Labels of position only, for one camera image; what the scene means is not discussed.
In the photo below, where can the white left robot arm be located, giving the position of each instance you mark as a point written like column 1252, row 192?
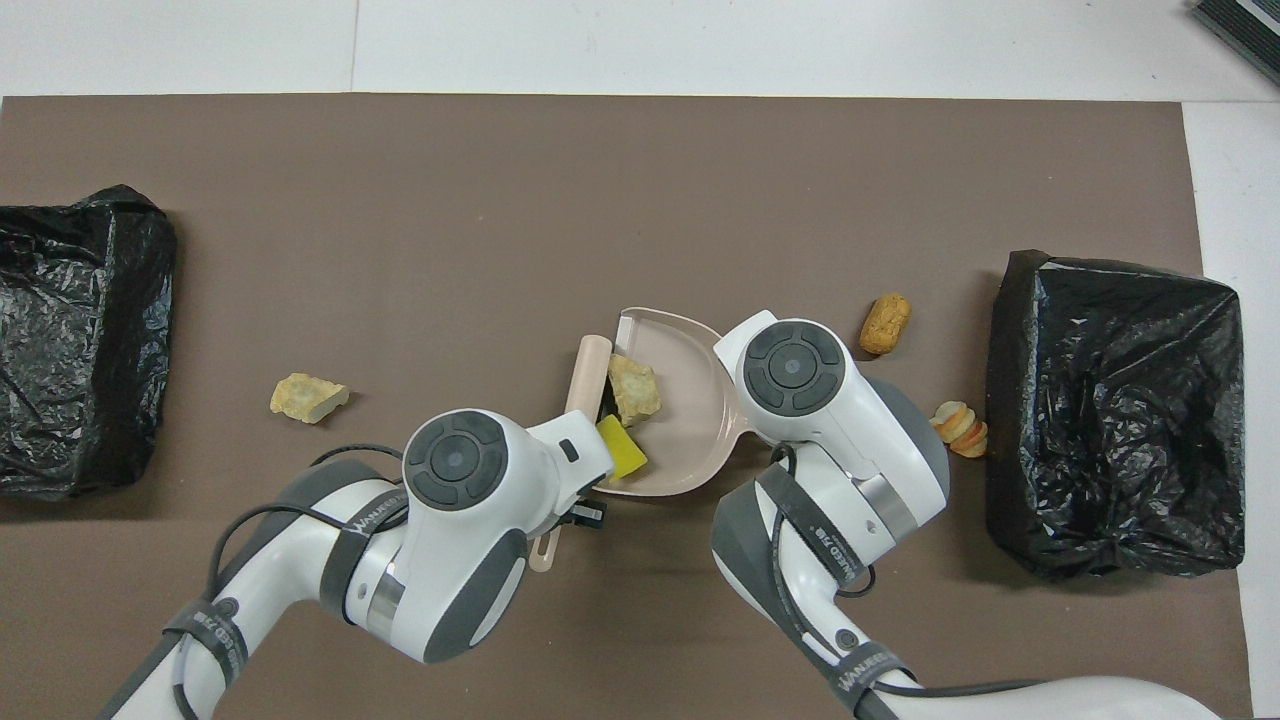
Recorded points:
column 460, row 560

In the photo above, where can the beige plastic dustpan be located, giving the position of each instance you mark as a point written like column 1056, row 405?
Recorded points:
column 690, row 440

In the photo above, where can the brown toy bread roll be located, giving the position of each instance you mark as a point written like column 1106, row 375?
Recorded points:
column 885, row 324

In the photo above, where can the brown table mat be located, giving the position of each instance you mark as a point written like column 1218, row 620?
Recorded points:
column 400, row 200

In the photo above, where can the yellow notched sponge piece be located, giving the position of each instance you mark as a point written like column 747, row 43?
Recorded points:
column 625, row 455

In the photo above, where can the dark grey ribbed device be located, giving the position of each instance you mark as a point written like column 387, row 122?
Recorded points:
column 1250, row 25

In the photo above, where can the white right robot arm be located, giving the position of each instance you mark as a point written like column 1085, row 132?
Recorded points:
column 830, row 400

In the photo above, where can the pale lumpy foam chunk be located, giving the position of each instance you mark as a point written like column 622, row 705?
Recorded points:
column 635, row 392

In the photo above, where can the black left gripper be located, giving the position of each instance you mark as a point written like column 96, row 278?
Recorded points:
column 588, row 513

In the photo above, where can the beige brush black bristles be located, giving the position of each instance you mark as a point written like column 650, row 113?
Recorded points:
column 590, row 370

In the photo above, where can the black bag-lined bin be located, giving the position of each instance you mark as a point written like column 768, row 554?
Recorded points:
column 1120, row 420
column 80, row 340

